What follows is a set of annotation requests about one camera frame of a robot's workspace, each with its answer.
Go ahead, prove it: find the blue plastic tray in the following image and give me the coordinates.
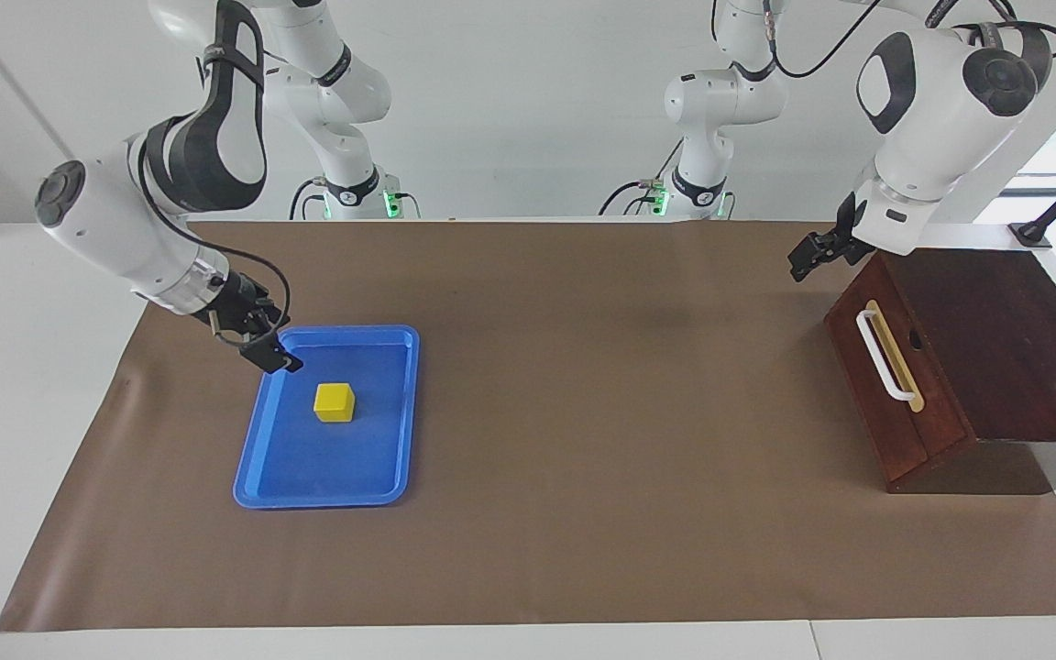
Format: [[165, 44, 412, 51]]
[[233, 324, 421, 511]]

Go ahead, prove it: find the wooden drawer with white handle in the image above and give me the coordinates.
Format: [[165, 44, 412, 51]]
[[835, 252, 974, 464]]

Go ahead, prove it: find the brown table mat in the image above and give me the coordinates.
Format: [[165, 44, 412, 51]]
[[0, 220, 1056, 633]]

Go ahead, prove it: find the green lit base connector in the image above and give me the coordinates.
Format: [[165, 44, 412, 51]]
[[381, 183, 421, 221], [636, 176, 671, 218]]

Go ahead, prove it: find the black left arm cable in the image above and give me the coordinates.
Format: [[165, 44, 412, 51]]
[[711, 0, 1056, 80]]

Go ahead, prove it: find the black base cable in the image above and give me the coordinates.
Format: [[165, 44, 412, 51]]
[[598, 142, 687, 219]]

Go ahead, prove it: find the yellow cube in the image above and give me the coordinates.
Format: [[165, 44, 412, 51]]
[[313, 381, 358, 424]]

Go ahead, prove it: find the dark wooden drawer cabinet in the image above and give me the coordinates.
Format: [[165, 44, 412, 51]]
[[824, 247, 1056, 496]]

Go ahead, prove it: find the white wall outlet box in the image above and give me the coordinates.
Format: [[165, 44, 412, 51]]
[[39, 176, 138, 224]]

